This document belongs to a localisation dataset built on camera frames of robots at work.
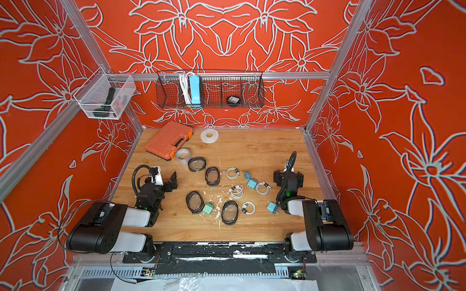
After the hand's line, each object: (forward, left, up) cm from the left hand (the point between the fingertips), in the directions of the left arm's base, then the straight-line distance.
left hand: (166, 172), depth 89 cm
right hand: (+6, -61, -1) cm, 61 cm away
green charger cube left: (-14, -23, -7) cm, 28 cm away
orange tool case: (+21, +9, -3) cm, 23 cm away
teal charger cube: (0, -44, -7) cm, 44 cm away
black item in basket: (+36, -32, +20) cm, 52 cm away
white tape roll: (+33, -17, -7) cm, 37 cm away
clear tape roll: (+16, -3, -8) cm, 18 cm away
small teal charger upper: (+3, -41, -4) cm, 42 cm away
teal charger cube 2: (-12, -53, -6) cm, 55 cm away
